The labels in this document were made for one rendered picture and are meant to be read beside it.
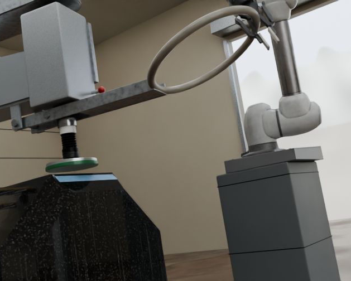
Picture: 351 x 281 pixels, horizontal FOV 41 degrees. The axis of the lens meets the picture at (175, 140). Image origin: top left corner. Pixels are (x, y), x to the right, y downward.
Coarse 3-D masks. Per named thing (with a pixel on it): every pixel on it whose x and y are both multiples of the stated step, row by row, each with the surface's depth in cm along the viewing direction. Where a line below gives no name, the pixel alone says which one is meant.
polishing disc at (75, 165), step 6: (66, 162) 186; (72, 162) 186; (78, 162) 187; (84, 162) 188; (90, 162) 190; (96, 162) 194; (48, 168) 189; (54, 168) 189; (60, 168) 192; (66, 168) 195; (72, 168) 197; (78, 168) 201; (84, 168) 204
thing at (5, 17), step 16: (0, 0) 206; (16, 0) 202; (32, 0) 198; (48, 0) 199; (64, 0) 201; (80, 0) 208; (0, 16) 206; (16, 16) 209; (0, 32) 222; (16, 32) 225
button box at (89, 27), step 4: (88, 24) 212; (88, 28) 211; (88, 32) 211; (88, 36) 211; (92, 36) 213; (88, 40) 211; (92, 40) 212; (92, 44) 211; (92, 48) 210; (92, 52) 210; (92, 56) 209; (92, 60) 209; (92, 64) 209; (96, 64) 211; (92, 68) 209; (96, 68) 210; (96, 72) 209; (96, 76) 208; (96, 80) 208
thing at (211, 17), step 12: (216, 12) 154; (228, 12) 156; (240, 12) 160; (252, 12) 165; (192, 24) 154; (204, 24) 154; (180, 36) 154; (168, 48) 157; (240, 48) 191; (156, 60) 161; (228, 60) 195; (216, 72) 197; (156, 84) 177; (192, 84) 196
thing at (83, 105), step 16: (144, 80) 179; (96, 96) 187; (112, 96) 184; (128, 96) 181; (144, 96) 185; (160, 96) 189; (48, 112) 196; (64, 112) 193; (80, 112) 192; (96, 112) 196; (32, 128) 210; (48, 128) 209
